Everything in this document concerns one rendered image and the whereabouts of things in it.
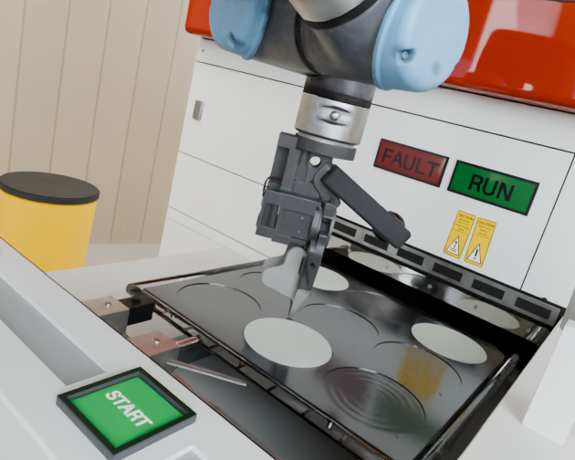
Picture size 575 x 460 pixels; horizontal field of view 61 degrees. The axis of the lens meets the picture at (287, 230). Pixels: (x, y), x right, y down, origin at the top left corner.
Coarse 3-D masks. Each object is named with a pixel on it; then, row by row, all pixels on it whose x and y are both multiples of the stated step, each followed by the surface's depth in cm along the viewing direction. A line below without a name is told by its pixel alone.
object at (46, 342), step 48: (0, 240) 46; (0, 288) 38; (48, 288) 39; (0, 336) 32; (48, 336) 34; (96, 336) 35; (0, 384) 28; (48, 384) 29; (0, 432) 27; (48, 432) 25; (192, 432) 28
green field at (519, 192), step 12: (468, 168) 72; (456, 180) 73; (468, 180) 72; (480, 180) 71; (492, 180) 70; (504, 180) 69; (516, 180) 68; (468, 192) 72; (480, 192) 71; (492, 192) 70; (504, 192) 69; (516, 192) 68; (528, 192) 67; (504, 204) 69; (516, 204) 68
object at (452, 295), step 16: (336, 240) 85; (352, 256) 83; (368, 256) 81; (384, 256) 80; (384, 272) 80; (400, 272) 78; (416, 272) 77; (416, 288) 77; (432, 288) 75; (448, 288) 74; (464, 304) 72; (480, 304) 71; (496, 304) 71; (496, 320) 70; (512, 320) 69; (528, 320) 67; (528, 336) 67; (544, 336) 66
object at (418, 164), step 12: (384, 144) 79; (384, 156) 79; (396, 156) 78; (408, 156) 77; (420, 156) 76; (432, 156) 75; (396, 168) 78; (408, 168) 77; (420, 168) 76; (432, 168) 75; (432, 180) 75
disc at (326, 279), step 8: (320, 272) 78; (328, 272) 79; (320, 280) 75; (328, 280) 76; (336, 280) 76; (344, 280) 77; (320, 288) 72; (328, 288) 72; (336, 288) 73; (344, 288) 74
